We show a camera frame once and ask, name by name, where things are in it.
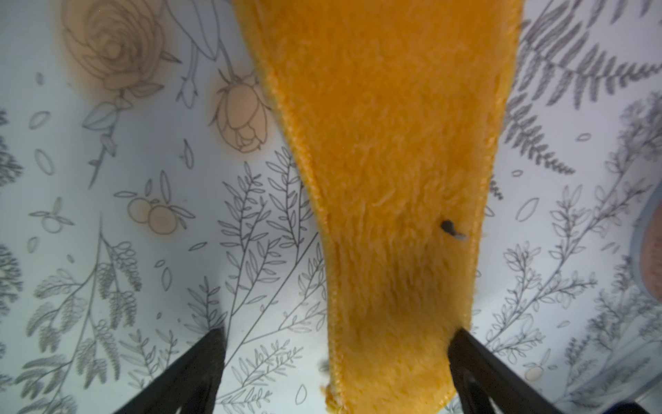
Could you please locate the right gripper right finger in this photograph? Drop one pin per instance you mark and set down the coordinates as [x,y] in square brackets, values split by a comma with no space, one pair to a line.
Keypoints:
[482,380]

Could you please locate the orange insole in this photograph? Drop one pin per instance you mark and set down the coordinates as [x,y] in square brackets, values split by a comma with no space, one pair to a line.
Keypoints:
[392,110]

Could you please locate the floral table cloth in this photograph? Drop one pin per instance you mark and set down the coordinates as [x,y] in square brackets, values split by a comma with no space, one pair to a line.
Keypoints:
[148,197]

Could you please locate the pink can white lid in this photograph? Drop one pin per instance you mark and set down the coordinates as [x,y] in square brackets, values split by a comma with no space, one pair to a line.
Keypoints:
[645,247]

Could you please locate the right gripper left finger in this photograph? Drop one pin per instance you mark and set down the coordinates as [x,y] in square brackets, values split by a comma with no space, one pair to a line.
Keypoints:
[188,386]

